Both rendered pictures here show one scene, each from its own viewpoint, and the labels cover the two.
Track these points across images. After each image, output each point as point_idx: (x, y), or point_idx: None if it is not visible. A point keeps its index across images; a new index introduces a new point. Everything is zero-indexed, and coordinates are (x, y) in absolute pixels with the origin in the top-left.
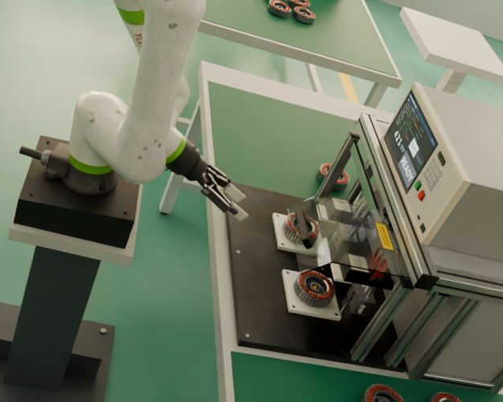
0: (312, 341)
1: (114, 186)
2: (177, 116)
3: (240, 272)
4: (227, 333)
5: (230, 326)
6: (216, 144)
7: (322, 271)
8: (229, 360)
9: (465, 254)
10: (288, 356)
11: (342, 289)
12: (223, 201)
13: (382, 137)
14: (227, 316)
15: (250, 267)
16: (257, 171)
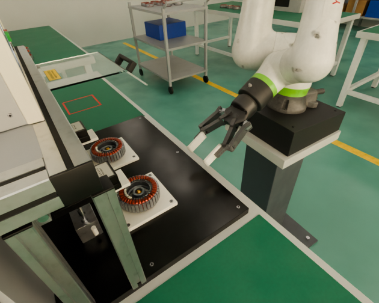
0: (100, 134)
1: (268, 103)
2: (277, 62)
3: (165, 141)
4: (151, 120)
5: (152, 123)
6: (325, 277)
7: None
8: (142, 113)
9: None
10: None
11: None
12: (205, 120)
13: (41, 112)
14: (156, 126)
15: (162, 148)
16: (245, 279)
